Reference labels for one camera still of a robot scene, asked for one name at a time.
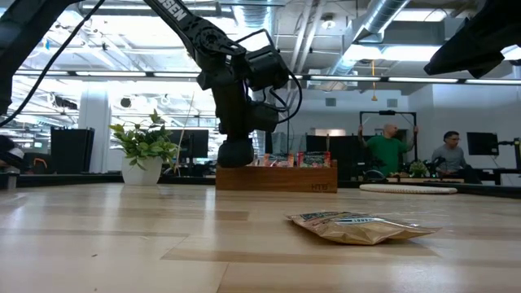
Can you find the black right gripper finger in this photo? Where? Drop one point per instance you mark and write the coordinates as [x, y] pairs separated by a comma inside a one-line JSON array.
[[456, 61], [482, 72]]

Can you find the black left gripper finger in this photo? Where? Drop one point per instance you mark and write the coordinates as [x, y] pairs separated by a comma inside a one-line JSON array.
[[235, 154]]

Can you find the red strawberry tea bag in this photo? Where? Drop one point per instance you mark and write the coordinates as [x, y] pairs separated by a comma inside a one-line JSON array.
[[314, 159]]

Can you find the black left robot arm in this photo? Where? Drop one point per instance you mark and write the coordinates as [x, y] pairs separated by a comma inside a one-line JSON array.
[[24, 32]]

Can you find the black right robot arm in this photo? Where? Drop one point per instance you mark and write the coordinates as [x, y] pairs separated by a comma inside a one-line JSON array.
[[509, 12]]

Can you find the wooden compartment tea box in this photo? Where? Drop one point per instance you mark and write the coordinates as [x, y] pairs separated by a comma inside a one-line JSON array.
[[277, 179]]

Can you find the black computer monitor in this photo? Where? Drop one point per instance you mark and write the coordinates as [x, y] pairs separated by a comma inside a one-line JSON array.
[[195, 143], [482, 143]]

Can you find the person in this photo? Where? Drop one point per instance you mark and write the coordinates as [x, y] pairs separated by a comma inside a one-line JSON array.
[[449, 154], [10, 152], [386, 151]]

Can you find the green plant in white pot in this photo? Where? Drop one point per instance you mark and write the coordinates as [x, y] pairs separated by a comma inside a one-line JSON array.
[[141, 173]]

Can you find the dark partition screen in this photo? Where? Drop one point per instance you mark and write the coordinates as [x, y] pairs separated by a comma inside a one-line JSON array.
[[346, 152]]

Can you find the long ceiling light strip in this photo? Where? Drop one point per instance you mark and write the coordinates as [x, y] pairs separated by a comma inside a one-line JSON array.
[[346, 78]]

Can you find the small green background plant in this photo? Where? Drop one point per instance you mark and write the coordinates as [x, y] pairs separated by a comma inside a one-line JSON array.
[[419, 169]]

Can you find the large black panel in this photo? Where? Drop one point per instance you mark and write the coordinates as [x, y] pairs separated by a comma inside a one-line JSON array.
[[72, 150]]

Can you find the black office chair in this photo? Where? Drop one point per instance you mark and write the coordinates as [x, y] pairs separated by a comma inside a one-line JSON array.
[[38, 163]]

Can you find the grey metal cylinder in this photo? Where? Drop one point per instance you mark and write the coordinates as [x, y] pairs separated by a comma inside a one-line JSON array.
[[12, 181]]

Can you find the black metal gantry frame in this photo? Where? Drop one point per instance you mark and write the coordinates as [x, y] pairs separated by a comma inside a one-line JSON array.
[[386, 112], [288, 138]]

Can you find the silver round ventilation duct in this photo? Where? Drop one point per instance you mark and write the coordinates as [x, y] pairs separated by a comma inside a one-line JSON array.
[[254, 14], [382, 16]]

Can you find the black aluminium rig frame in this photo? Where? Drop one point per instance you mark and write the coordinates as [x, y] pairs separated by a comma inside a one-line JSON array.
[[61, 180]]

